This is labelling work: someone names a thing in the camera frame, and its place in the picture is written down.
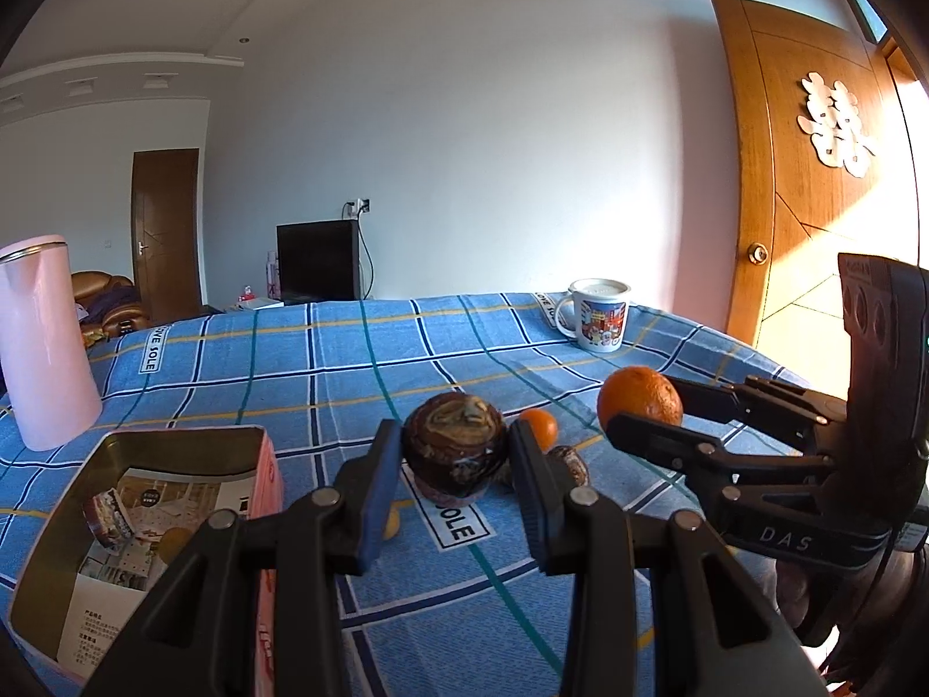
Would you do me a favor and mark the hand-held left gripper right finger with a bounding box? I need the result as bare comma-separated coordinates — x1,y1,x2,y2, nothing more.
508,419,832,697

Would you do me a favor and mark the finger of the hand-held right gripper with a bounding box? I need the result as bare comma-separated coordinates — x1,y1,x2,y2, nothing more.
664,375,848,452
606,412,837,504

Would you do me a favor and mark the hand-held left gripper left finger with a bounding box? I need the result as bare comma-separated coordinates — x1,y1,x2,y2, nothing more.
83,419,405,697

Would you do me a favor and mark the large orange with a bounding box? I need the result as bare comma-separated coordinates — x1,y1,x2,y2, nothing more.
597,367,684,433

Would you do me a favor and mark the small orange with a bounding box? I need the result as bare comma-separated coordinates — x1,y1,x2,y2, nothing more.
518,408,560,451

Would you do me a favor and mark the large purple-brown round fruit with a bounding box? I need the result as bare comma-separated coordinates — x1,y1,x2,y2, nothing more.
402,392,509,501

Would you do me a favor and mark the pink metal tin box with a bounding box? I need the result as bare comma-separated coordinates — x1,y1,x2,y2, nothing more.
9,425,286,697

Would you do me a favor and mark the person's right hand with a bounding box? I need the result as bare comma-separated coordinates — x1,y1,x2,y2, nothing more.
775,565,829,646

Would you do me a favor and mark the white printed mug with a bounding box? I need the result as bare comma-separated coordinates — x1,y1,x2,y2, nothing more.
555,279,632,354

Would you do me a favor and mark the blue plaid tablecloth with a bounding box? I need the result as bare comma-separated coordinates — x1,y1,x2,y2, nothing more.
0,292,865,697

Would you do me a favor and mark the light wooden door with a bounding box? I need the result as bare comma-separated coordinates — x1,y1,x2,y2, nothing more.
710,0,929,400

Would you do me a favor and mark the printed paper liner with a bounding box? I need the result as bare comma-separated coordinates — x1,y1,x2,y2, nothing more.
58,468,251,669

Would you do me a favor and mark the white flat box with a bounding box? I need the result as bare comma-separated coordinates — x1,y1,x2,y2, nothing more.
226,289,284,312

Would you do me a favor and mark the black television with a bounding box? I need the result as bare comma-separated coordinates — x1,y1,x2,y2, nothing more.
276,219,362,304

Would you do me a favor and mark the white paper-cut door decoration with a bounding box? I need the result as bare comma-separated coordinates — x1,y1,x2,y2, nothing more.
797,73,878,177

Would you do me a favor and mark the brown leather sofa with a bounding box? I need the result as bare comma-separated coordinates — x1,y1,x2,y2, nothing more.
70,271,152,348

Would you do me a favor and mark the dark brown door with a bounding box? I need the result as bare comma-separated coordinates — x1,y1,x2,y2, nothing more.
131,149,202,324

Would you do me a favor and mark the transom window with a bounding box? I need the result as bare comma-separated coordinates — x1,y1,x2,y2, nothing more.
848,0,888,45

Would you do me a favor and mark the pink electric kettle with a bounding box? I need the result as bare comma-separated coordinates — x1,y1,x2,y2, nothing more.
0,234,103,451

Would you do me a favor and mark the black power cable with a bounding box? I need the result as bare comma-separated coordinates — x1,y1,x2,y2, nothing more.
355,214,376,299

